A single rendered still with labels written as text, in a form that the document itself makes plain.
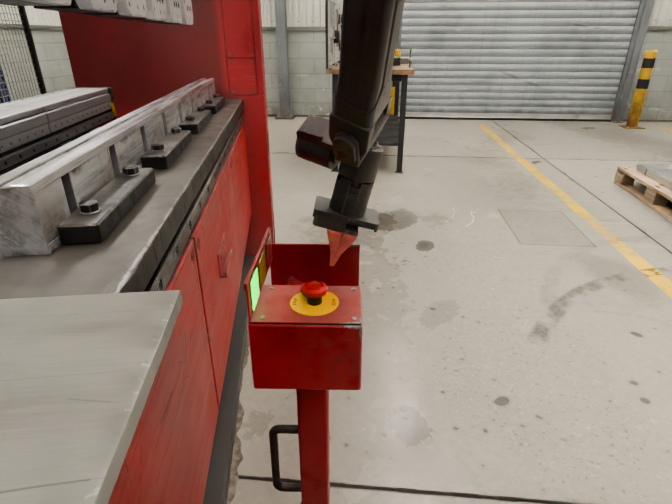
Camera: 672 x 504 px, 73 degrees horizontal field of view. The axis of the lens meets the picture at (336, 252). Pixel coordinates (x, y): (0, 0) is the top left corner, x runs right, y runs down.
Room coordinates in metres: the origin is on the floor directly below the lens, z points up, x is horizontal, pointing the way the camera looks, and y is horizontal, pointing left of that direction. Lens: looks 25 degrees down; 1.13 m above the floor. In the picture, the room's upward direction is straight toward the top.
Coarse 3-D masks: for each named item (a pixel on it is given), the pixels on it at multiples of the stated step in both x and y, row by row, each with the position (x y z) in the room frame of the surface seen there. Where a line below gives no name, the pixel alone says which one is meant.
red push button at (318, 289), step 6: (306, 282) 0.58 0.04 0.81; (312, 282) 0.58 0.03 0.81; (318, 282) 0.58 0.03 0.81; (306, 288) 0.56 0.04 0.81; (312, 288) 0.56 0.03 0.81; (318, 288) 0.56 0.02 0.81; (324, 288) 0.56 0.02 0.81; (306, 294) 0.55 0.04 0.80; (312, 294) 0.55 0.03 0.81; (318, 294) 0.55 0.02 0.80; (324, 294) 0.56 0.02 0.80; (312, 300) 0.56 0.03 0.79; (318, 300) 0.56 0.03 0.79
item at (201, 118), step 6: (192, 114) 1.55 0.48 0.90; (198, 114) 1.55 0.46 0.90; (204, 114) 1.55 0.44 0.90; (210, 114) 1.63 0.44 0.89; (198, 120) 1.43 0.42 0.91; (204, 120) 1.50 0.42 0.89; (180, 126) 1.36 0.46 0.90; (186, 126) 1.36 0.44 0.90; (192, 126) 1.36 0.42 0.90; (198, 126) 1.38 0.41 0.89; (192, 132) 1.36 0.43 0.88; (198, 132) 1.37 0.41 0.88
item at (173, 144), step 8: (168, 136) 1.18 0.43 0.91; (176, 136) 1.18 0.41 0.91; (184, 136) 1.18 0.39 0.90; (168, 144) 1.08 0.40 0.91; (176, 144) 1.09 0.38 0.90; (184, 144) 1.16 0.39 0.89; (152, 152) 1.00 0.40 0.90; (160, 152) 1.00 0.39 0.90; (168, 152) 1.00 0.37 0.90; (176, 152) 1.07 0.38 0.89; (144, 160) 0.96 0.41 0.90; (152, 160) 0.96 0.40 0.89; (160, 160) 0.97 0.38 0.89; (168, 160) 0.98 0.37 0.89; (160, 168) 0.97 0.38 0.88
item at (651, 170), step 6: (636, 168) 3.70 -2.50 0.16; (642, 168) 3.61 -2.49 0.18; (648, 168) 3.55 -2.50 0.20; (654, 168) 3.55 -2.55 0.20; (660, 168) 3.55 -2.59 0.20; (666, 168) 3.55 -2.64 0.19; (648, 174) 3.50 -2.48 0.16; (654, 174) 3.42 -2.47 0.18; (660, 174) 3.38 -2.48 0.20; (666, 174) 3.38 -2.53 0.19; (660, 180) 3.32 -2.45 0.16; (666, 180) 3.24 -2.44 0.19; (666, 186) 3.22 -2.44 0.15
